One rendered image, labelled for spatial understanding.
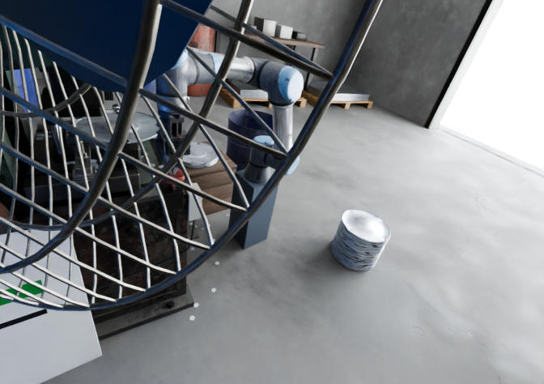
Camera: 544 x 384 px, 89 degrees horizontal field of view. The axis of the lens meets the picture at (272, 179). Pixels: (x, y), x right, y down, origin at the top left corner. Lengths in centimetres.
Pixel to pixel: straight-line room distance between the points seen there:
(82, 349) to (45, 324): 19
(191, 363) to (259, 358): 28
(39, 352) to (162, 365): 41
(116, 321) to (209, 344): 40
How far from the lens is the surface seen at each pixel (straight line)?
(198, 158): 179
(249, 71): 112
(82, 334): 134
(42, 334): 131
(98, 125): 120
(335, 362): 148
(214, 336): 142
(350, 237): 171
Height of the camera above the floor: 126
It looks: 32 degrees down
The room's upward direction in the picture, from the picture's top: 12 degrees clockwise
